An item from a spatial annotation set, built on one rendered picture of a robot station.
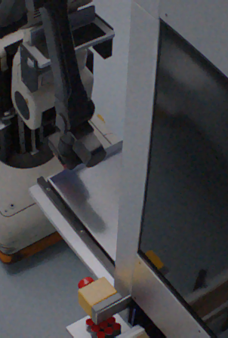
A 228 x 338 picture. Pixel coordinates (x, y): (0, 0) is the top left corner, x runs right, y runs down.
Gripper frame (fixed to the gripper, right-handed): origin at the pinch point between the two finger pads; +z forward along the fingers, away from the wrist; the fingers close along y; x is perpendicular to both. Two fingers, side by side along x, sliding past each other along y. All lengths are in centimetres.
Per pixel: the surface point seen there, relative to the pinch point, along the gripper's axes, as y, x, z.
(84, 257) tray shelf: 23.9, -10.6, -0.6
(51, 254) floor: -13, 9, 95
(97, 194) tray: 10.2, 2.9, 1.5
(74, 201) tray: 8.7, -3.2, 1.8
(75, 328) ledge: 39.7, -24.6, -3.4
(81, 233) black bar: 18.4, -7.8, -1.6
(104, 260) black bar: 27.9, -7.8, -3.4
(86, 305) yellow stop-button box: 38.8, -22.1, -16.2
